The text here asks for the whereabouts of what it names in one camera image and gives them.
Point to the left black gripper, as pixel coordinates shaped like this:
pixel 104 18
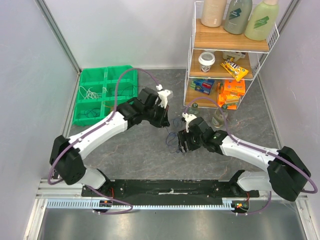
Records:
pixel 163 120

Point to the light green shampoo bottle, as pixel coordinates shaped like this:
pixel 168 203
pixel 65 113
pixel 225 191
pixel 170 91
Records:
pixel 262 20

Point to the blue snack box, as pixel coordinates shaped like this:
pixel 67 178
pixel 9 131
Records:
pixel 202 85

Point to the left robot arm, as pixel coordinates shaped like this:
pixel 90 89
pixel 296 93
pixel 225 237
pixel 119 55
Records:
pixel 68 153

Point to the white cup carton pack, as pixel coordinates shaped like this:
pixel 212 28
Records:
pixel 233 55

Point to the white wire wooden shelf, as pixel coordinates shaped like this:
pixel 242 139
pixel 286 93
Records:
pixel 218 40

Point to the white paper coffee cup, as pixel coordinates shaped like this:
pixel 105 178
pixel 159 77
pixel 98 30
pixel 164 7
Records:
pixel 206 60

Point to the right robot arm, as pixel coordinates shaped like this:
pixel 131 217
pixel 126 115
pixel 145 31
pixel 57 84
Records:
pixel 282 170

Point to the left glass bottle green cap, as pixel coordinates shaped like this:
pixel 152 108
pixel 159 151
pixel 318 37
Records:
pixel 193 109

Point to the grey slotted cable duct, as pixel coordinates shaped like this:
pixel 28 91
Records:
pixel 98 204

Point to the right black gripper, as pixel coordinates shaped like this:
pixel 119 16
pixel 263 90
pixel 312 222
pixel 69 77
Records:
pixel 185 141

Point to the right glass bottle green cap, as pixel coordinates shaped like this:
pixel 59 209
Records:
pixel 218 119

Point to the grey shampoo bottle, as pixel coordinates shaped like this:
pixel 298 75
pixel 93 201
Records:
pixel 237 16

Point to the yellow candy bag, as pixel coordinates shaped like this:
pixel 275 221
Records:
pixel 236 71

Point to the green compartment bin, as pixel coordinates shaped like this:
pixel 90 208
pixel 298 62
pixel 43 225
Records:
pixel 96 92

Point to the beige lotion bottle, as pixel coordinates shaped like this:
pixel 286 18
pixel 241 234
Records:
pixel 213 12

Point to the orange snack boxes stack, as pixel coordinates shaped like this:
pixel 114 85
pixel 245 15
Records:
pixel 230 92

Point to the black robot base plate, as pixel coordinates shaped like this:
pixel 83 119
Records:
pixel 124 188

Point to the glass bottle green cap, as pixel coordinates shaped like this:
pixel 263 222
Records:
pixel 193 109
pixel 218 119

